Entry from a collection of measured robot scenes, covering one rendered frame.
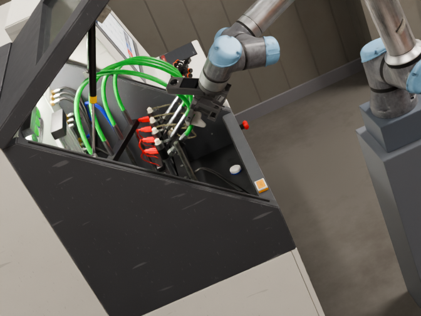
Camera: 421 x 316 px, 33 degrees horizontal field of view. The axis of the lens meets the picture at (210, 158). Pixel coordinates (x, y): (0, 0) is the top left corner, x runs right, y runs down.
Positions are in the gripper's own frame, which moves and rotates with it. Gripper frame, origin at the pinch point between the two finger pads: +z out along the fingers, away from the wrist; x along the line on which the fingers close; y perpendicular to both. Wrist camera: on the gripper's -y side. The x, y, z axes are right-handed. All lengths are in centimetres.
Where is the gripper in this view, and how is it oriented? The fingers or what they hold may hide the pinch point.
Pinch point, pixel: (188, 118)
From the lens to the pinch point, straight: 203.6
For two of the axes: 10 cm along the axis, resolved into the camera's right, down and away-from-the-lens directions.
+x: 3.2, -7.8, 5.5
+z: -2.5, 4.9, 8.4
